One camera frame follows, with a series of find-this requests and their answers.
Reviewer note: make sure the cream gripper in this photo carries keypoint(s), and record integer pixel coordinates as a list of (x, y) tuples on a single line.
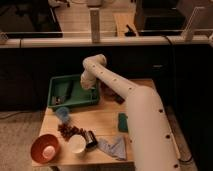
[(87, 80)]

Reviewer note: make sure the green plastic tray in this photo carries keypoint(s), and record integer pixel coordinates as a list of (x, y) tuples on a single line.
[(79, 96)]

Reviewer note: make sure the dark green brush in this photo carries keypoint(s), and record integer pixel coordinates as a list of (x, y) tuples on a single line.
[(61, 92)]

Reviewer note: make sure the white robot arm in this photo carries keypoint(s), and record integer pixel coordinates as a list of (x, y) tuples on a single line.
[(151, 137)]

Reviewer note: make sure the purple bowl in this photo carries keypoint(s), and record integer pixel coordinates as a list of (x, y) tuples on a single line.
[(107, 91)]

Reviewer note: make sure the blue plastic cup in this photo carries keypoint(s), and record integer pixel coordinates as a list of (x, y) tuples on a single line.
[(63, 114)]

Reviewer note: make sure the green sponge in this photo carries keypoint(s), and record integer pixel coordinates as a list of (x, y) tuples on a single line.
[(122, 122)]

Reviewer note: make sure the bunch of red grapes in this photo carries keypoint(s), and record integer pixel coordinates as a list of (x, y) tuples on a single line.
[(68, 131)]

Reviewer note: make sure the black metal can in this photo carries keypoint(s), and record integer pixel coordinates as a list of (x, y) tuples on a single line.
[(91, 140)]

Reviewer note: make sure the white cup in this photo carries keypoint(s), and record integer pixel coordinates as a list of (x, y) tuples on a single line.
[(77, 144)]

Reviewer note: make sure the black object on far table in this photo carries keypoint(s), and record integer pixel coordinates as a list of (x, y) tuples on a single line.
[(130, 31)]

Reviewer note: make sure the blue grey cloth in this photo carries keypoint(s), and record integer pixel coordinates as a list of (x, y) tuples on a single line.
[(116, 150)]

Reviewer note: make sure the red bowl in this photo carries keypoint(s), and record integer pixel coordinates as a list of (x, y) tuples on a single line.
[(40, 143)]

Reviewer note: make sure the white egg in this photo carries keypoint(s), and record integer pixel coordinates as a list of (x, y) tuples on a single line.
[(48, 152)]

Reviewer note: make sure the grey vertical post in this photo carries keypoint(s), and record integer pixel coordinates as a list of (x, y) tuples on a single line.
[(95, 25)]

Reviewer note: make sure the white horizontal rail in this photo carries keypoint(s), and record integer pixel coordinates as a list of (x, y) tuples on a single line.
[(105, 41)]

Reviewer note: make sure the white slanted bracket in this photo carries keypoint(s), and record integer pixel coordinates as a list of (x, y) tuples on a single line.
[(193, 22)]

